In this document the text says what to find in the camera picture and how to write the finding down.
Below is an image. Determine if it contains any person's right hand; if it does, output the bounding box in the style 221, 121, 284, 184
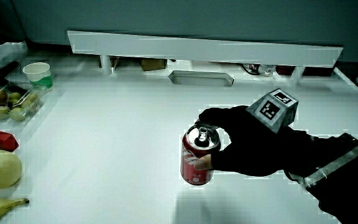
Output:
193, 88, 305, 177

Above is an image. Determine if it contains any red cola can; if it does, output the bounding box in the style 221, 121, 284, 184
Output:
180, 123, 222, 186

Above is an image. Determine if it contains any person's right forearm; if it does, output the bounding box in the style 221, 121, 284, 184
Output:
283, 129, 358, 224

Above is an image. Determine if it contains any dark red box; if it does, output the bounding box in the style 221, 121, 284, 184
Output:
275, 65, 335, 77

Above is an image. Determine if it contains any white raised shelf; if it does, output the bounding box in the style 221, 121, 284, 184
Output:
67, 30, 344, 85

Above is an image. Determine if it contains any brown cardboard box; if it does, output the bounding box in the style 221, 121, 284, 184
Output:
140, 58, 168, 72

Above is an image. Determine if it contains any white and green paper cup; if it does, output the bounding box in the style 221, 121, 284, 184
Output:
22, 62, 54, 91

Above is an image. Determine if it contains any clear plastic fruit box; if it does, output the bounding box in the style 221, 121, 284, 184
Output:
0, 81, 47, 126

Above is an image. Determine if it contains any red angular block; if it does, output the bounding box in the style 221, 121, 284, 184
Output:
0, 130, 20, 153

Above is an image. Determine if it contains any white crumpled paper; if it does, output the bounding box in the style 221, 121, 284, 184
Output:
0, 40, 29, 68

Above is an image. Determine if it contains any white bottle with cable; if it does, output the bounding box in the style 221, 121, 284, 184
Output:
242, 63, 277, 77

